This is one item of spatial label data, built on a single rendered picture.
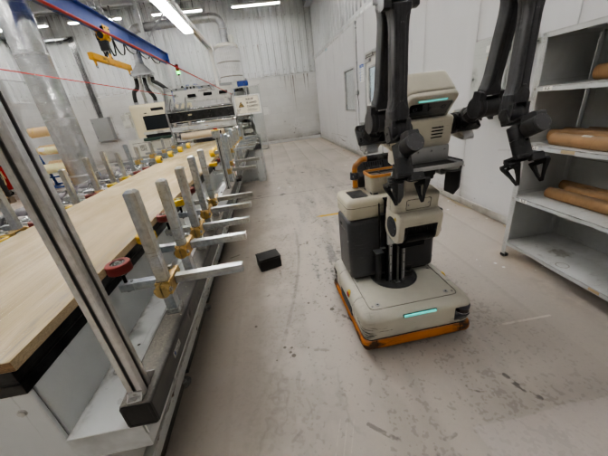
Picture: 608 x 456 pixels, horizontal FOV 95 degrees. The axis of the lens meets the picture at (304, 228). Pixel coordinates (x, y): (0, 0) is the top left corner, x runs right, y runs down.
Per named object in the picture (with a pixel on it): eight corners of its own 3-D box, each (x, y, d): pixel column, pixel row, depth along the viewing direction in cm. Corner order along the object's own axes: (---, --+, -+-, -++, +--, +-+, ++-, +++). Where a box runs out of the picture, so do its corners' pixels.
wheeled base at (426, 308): (333, 285, 214) (331, 257, 204) (412, 270, 220) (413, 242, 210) (364, 356, 153) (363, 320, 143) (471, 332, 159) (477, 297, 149)
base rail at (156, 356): (249, 151, 538) (248, 146, 534) (160, 422, 72) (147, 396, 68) (245, 152, 538) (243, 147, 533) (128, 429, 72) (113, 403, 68)
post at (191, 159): (215, 232, 174) (194, 154, 154) (214, 234, 170) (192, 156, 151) (209, 233, 173) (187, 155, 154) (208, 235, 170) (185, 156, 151)
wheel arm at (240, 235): (247, 238, 128) (245, 229, 126) (246, 241, 125) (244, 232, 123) (150, 253, 125) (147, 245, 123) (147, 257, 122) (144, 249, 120)
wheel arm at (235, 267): (244, 269, 106) (242, 259, 104) (243, 273, 103) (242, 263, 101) (126, 289, 102) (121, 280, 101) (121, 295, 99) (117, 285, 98)
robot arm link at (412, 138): (406, 125, 97) (383, 128, 96) (424, 109, 85) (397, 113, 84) (413, 158, 97) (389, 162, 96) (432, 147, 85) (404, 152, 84)
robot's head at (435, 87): (386, 103, 123) (397, 71, 109) (431, 97, 125) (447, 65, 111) (397, 128, 117) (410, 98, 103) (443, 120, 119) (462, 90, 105)
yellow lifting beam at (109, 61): (134, 74, 689) (128, 60, 677) (96, 64, 534) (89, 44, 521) (130, 74, 689) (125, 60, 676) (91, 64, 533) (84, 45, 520)
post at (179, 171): (208, 253, 151) (183, 165, 132) (207, 256, 148) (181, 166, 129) (202, 254, 151) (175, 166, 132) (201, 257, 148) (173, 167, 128)
